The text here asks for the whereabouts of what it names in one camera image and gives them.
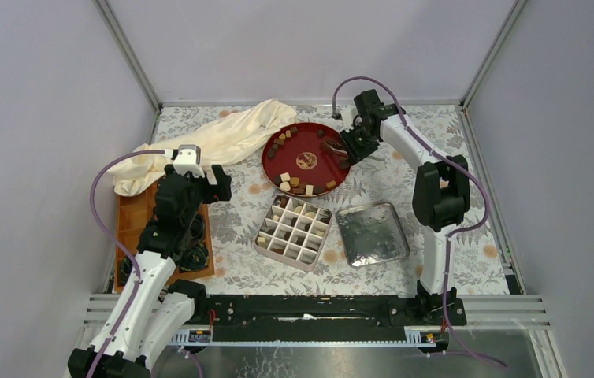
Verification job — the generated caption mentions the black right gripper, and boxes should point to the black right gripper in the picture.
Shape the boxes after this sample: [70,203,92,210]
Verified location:
[337,122,378,167]

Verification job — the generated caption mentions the silver metal tongs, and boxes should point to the silver metal tongs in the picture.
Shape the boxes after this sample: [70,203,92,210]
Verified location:
[321,139,348,160]

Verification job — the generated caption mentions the pink tin with white dividers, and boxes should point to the pink tin with white dividers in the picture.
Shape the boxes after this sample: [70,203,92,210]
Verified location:
[253,194,332,272]

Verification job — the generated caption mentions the silver tin lid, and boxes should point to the silver tin lid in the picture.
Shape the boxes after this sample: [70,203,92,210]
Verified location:
[336,202,410,268]

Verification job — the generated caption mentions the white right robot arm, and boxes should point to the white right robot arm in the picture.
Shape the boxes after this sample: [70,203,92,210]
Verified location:
[340,90,470,325]

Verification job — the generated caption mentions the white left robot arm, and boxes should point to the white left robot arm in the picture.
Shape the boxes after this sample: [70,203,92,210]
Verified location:
[67,165,232,377]

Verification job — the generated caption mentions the red round tray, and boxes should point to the red round tray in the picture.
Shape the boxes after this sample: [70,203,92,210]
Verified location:
[261,122,351,198]

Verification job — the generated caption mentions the black paper cup liners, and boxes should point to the black paper cup liners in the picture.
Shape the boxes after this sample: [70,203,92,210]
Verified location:
[116,214,209,284]

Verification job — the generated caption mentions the cream cloth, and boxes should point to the cream cloth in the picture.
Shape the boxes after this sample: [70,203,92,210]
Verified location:
[108,99,297,197]

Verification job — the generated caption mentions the floral table mat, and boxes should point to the floral table mat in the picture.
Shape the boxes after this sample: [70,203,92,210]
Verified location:
[152,105,510,296]

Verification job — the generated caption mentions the wooden compartment tray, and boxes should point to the wooden compartment tray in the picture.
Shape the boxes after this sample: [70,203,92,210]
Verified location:
[110,183,215,294]

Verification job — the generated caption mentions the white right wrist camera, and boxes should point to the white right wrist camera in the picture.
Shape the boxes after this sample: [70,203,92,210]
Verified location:
[332,106,358,131]

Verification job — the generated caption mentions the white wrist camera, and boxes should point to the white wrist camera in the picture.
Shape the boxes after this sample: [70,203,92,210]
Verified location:
[173,144,205,178]
[332,106,358,131]

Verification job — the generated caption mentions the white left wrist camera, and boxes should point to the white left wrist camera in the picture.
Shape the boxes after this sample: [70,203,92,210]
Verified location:
[173,144,205,178]

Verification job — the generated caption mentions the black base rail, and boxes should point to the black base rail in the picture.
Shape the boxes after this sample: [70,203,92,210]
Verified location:
[187,295,467,343]

